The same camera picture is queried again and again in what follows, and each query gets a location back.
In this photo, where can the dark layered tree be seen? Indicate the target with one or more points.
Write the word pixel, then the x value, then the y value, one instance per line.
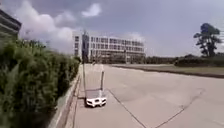
pixel 207 38

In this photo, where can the grey building with ledges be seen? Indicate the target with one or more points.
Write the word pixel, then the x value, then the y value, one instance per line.
pixel 7 26

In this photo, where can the tall green hedge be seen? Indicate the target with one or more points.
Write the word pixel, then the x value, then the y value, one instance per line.
pixel 30 83

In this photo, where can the distant row of trees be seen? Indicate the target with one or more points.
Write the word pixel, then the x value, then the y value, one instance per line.
pixel 186 60

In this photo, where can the flat grass bed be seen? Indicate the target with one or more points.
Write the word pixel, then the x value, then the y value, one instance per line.
pixel 180 69

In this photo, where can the small white wheeled robot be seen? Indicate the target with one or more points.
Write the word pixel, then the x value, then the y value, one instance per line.
pixel 96 101

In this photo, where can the grey concrete slab plaza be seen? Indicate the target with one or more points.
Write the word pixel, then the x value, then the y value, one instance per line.
pixel 140 90

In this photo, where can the grey concrete kerb strip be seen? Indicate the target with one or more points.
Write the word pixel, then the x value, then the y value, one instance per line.
pixel 65 103

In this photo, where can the white multi-storey building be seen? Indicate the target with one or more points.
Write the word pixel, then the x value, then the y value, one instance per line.
pixel 113 48

